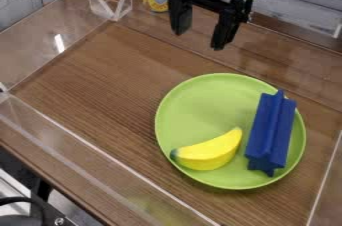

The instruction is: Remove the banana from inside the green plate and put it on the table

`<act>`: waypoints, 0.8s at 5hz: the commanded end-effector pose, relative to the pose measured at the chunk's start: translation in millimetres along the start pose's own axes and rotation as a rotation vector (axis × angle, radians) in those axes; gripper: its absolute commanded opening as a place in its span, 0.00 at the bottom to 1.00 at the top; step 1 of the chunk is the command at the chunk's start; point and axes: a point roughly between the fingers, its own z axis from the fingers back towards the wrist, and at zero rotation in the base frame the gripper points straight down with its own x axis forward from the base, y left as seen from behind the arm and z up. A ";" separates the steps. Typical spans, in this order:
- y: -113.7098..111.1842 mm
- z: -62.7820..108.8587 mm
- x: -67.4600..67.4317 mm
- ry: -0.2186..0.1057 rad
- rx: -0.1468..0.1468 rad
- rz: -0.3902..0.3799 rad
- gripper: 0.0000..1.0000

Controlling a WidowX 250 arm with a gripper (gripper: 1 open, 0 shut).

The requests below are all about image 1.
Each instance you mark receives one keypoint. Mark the black metal bracket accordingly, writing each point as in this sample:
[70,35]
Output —
[41,210]

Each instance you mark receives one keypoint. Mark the blue star-shaped block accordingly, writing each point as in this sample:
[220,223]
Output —
[268,140]

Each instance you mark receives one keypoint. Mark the yellow toy banana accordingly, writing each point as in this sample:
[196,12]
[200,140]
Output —
[209,154]

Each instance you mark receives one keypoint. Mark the green plate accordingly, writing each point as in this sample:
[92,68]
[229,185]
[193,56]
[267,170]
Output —
[201,109]

